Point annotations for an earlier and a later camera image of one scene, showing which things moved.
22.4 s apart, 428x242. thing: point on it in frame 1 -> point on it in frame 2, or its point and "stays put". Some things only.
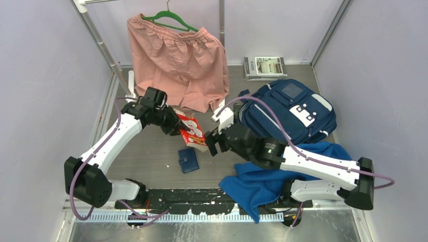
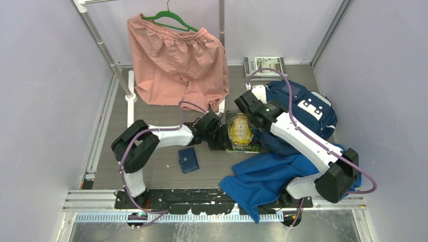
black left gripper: [174, 126] -> [221, 144]
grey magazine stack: [264, 68] stays put
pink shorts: [192, 65] stays put
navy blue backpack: [305, 115] stays put
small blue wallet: [188, 160] stays put
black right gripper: [211, 139] -> [264, 103]
